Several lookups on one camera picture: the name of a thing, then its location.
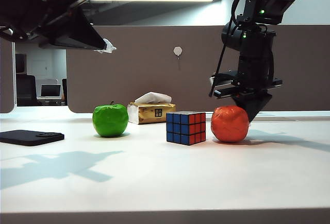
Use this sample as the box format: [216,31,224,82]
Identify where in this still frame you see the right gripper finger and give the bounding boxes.
[233,93,273,123]

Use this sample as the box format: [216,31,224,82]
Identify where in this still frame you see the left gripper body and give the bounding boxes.
[28,0,86,46]

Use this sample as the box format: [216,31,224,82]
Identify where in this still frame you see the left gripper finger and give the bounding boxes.
[38,7,117,54]

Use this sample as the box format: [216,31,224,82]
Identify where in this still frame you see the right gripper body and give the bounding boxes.
[212,71,283,99]

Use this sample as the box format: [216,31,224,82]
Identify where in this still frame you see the orange fruit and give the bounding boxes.
[210,105,250,143]

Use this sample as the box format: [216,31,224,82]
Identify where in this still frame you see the Rubik's cube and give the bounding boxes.
[166,111,207,146]

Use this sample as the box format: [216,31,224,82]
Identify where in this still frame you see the open laptop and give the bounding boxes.
[39,84,62,98]

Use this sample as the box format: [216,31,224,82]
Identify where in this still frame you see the white background desk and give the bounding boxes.
[37,95,67,106]

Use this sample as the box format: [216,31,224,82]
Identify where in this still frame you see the black office chair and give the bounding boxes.
[15,74,42,107]

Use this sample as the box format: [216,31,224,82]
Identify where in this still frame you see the narrow brown desk partition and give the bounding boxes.
[0,37,15,114]

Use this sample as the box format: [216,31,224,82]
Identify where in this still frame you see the wide brown desk partition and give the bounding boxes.
[66,25,330,114]

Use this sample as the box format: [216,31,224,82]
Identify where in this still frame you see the green apple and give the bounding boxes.
[92,101,129,137]

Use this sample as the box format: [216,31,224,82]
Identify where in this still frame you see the white tissue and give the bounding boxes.
[134,92,172,105]

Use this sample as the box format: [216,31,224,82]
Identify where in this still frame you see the gold tissue box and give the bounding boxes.
[127,101,176,125]

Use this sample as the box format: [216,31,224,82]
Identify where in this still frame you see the black phone case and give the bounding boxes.
[0,129,65,147]

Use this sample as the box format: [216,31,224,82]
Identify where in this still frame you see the table cable slot cover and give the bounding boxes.
[254,116,298,123]

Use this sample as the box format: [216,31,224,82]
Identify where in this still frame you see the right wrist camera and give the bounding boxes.
[209,72,233,89]

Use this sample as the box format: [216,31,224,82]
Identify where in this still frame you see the dark wall cabinet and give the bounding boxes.
[15,53,27,74]

